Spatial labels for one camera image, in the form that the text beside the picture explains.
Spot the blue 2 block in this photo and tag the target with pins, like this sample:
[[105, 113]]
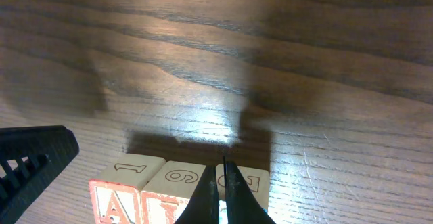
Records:
[[258, 181]]

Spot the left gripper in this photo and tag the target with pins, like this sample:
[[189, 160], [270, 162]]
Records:
[[32, 157]]

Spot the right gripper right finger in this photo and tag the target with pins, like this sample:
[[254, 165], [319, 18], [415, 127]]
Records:
[[242, 207]]

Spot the red A block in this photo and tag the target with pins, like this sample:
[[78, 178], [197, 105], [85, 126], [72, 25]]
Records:
[[115, 192]]

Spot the red I block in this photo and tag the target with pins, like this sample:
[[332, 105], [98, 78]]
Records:
[[167, 194]]

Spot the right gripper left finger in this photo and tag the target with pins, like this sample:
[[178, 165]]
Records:
[[203, 207]]

